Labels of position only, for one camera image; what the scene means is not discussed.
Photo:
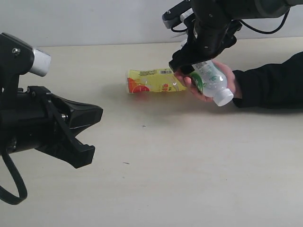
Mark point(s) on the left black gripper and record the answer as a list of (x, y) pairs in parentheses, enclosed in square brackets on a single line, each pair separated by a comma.
[(38, 119)]

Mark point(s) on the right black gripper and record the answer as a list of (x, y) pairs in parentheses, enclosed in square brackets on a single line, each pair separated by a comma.
[(203, 43)]

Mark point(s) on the yellow juice bottle red cap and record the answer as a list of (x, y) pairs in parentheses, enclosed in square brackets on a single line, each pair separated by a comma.
[(156, 81)]

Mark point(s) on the white bottle green label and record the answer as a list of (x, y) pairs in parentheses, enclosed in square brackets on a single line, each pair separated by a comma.
[(211, 82)]

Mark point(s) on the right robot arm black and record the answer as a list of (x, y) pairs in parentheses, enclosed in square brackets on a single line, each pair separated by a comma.
[(217, 12)]

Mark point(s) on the black sleeved forearm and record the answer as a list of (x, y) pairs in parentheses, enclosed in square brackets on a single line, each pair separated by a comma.
[(272, 86)]

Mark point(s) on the left robot arm silver black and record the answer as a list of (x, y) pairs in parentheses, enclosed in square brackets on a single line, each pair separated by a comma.
[(38, 119)]

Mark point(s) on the person's open hand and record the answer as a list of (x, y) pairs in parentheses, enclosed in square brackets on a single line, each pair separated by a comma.
[(232, 83)]

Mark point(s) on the right wrist camera black grey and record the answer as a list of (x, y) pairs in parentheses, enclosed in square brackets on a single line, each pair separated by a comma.
[(177, 14)]

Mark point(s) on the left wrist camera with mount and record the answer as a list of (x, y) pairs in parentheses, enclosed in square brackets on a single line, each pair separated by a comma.
[(18, 58)]

